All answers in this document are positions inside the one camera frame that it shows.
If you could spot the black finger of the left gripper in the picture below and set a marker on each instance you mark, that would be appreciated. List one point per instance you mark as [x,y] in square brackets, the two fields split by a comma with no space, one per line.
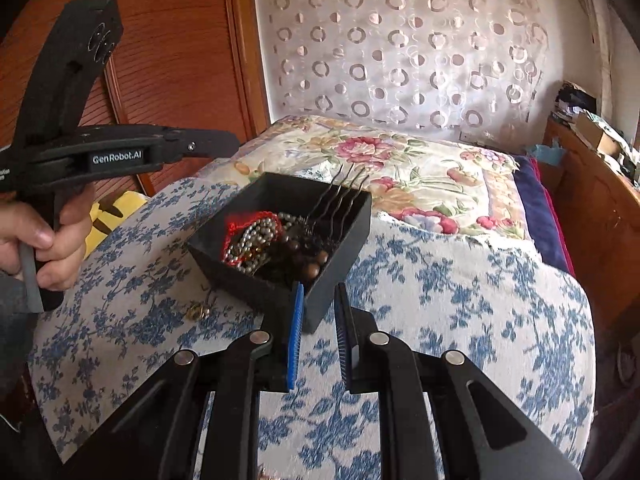
[198,143]

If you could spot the person's left hand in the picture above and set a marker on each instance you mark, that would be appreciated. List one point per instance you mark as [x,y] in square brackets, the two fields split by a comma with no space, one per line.
[60,251]

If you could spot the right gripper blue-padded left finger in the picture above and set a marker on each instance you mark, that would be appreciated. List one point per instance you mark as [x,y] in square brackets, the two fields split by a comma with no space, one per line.
[294,317]

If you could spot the wooden louvered wardrobe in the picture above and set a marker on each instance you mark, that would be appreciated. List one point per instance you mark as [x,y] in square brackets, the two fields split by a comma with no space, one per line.
[180,63]

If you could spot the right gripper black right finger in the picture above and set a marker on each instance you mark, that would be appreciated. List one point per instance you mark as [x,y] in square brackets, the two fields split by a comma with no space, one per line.
[353,327]

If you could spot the blue floral white cloth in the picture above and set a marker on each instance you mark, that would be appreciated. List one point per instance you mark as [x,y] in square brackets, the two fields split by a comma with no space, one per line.
[141,297]

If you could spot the yellow plush toy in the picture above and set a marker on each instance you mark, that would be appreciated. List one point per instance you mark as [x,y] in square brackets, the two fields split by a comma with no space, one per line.
[108,213]

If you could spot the wooden side cabinet counter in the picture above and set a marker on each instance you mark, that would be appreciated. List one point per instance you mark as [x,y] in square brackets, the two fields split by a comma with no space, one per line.
[598,211]

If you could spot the circle-patterned sheer curtain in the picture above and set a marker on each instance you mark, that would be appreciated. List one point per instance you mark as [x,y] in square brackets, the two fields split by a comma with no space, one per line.
[452,69]

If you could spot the navy blue blanket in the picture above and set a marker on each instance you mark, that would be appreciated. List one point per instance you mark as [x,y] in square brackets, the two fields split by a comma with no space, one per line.
[542,222]

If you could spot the black square jewelry box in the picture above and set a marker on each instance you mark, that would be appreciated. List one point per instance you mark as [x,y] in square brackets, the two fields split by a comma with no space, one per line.
[256,247]

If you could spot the floral quilt bedspread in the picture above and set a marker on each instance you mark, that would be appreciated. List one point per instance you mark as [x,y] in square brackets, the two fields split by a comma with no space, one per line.
[444,187]

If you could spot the cardboard box on counter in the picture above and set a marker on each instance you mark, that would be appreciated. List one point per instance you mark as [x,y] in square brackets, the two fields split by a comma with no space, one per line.
[596,135]

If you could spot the black hair comb pins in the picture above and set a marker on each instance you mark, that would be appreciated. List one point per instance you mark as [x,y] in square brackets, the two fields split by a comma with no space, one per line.
[331,199]

